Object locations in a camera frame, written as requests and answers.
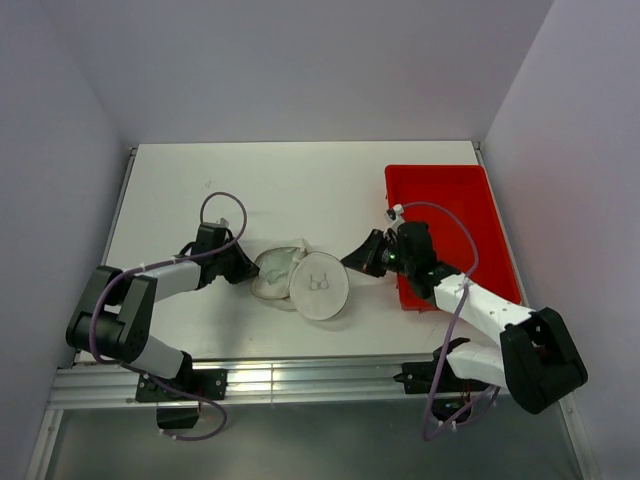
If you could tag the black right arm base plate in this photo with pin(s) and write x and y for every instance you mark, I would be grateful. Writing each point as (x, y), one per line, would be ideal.
(417, 378)

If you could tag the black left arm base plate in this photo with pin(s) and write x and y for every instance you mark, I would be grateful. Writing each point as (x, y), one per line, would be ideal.
(180, 402)

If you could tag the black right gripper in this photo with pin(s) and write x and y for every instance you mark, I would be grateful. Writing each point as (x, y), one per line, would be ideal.
(365, 258)

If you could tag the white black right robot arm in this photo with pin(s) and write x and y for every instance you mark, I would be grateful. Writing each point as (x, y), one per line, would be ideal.
(532, 354)

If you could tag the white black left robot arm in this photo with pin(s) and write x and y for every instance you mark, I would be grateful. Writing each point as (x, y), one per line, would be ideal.
(113, 316)

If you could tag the red plastic tray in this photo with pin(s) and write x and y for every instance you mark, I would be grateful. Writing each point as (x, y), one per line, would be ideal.
(457, 204)

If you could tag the aluminium mounting rail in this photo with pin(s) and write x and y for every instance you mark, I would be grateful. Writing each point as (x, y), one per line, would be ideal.
(311, 380)

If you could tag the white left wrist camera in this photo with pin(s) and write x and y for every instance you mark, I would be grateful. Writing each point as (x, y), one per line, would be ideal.
(220, 221)

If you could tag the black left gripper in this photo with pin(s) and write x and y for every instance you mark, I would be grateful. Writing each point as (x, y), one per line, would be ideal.
(246, 268)

